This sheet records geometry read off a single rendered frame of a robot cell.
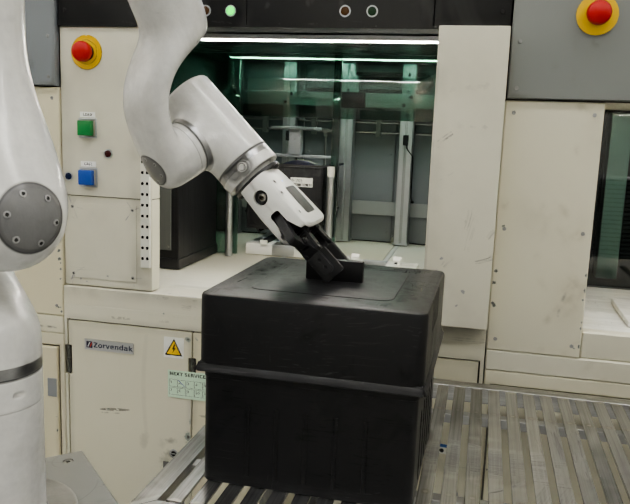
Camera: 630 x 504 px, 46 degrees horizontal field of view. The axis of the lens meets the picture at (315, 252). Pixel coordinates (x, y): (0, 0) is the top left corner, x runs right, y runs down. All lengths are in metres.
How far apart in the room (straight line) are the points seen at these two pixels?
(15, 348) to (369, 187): 1.62
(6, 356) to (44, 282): 0.84
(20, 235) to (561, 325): 0.98
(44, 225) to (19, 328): 0.13
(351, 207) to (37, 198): 1.62
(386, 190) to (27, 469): 1.62
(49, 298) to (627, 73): 1.22
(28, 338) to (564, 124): 0.95
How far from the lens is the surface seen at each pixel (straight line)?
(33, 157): 0.79
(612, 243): 1.87
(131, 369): 1.63
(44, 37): 1.63
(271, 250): 2.00
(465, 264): 1.35
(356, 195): 2.32
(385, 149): 2.30
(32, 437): 0.90
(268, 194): 0.98
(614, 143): 1.85
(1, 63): 0.82
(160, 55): 0.96
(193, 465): 1.08
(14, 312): 0.86
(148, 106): 0.96
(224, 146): 1.01
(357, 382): 0.90
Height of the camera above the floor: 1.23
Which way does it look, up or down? 10 degrees down
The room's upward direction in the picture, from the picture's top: 2 degrees clockwise
